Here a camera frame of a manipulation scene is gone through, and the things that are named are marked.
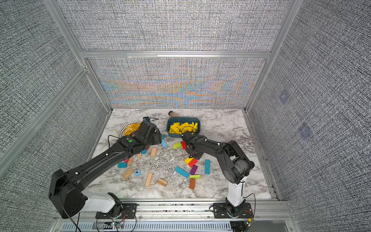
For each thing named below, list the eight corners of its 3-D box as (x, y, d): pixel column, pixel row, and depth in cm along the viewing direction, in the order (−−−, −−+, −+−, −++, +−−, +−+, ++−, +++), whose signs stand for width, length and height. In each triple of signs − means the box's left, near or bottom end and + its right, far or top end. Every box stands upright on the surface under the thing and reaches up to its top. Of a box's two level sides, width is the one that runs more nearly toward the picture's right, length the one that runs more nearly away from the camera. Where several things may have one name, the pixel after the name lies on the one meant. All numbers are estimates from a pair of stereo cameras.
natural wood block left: (123, 176, 87) (121, 175, 85) (130, 169, 90) (128, 167, 88) (127, 179, 86) (126, 178, 84) (134, 171, 89) (132, 170, 87)
